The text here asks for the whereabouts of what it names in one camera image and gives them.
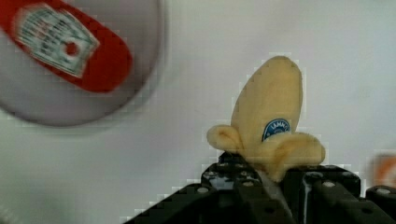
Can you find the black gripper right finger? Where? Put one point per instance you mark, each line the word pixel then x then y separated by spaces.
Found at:
pixel 312 193

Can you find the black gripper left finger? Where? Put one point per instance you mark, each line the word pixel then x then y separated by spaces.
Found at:
pixel 230 172

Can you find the yellow plush banana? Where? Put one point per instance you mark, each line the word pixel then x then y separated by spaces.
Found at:
pixel 263 128

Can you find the orange slice toy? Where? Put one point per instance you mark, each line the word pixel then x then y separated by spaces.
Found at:
pixel 384 170

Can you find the red ketchup bottle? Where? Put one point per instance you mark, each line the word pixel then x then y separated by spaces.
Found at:
pixel 68 42

